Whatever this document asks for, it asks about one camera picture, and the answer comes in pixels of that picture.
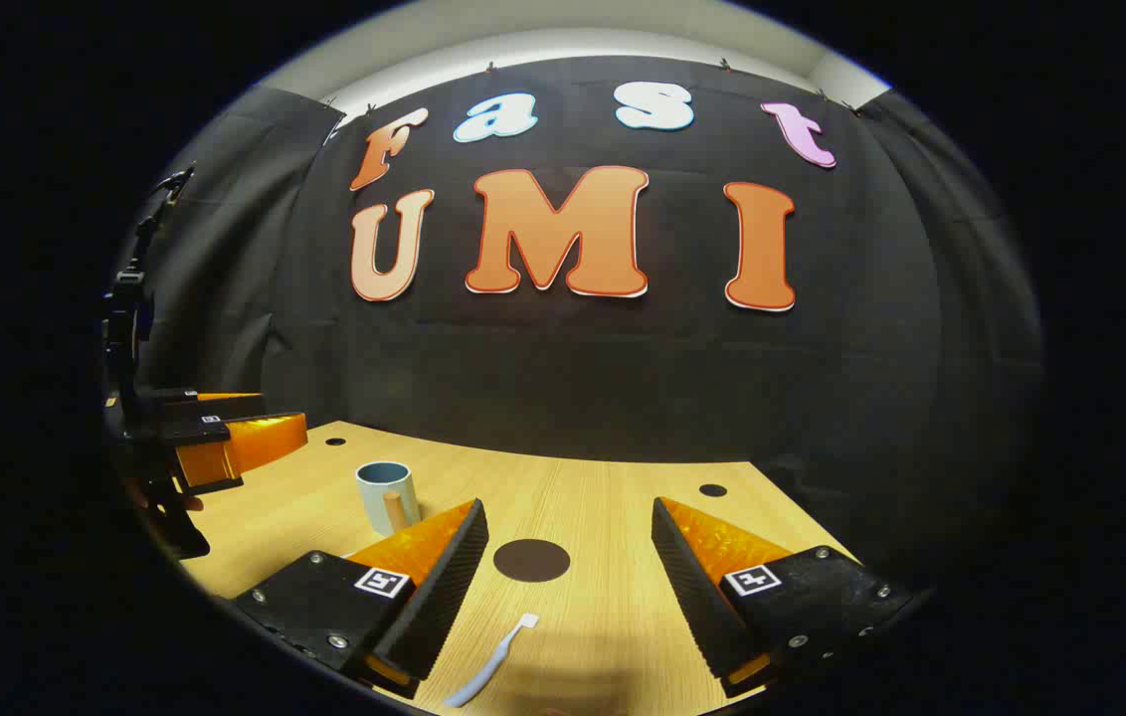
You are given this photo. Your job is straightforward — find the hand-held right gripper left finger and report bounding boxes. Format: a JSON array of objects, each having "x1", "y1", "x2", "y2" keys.
[{"x1": 233, "y1": 497, "x2": 490, "y2": 699}]

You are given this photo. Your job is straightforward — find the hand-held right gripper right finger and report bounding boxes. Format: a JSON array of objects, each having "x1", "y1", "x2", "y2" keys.
[{"x1": 650, "y1": 496, "x2": 914, "y2": 699}]

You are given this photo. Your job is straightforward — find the white toothbrush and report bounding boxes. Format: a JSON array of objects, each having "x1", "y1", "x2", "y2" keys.
[{"x1": 442, "y1": 613, "x2": 540, "y2": 709}]

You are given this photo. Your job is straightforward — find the dark brown round coaster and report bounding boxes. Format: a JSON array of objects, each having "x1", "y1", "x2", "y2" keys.
[{"x1": 493, "y1": 538, "x2": 572, "y2": 584}]

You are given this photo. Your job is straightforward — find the pale blue cup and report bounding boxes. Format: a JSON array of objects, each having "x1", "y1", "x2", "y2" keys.
[{"x1": 355, "y1": 460, "x2": 422, "y2": 538}]

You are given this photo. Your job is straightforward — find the wooden desktop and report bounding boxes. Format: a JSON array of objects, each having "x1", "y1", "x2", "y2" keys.
[{"x1": 180, "y1": 420, "x2": 862, "y2": 716}]

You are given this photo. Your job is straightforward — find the black backdrop cloth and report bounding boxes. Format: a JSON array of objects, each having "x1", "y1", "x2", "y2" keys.
[{"x1": 130, "y1": 55, "x2": 1046, "y2": 598}]

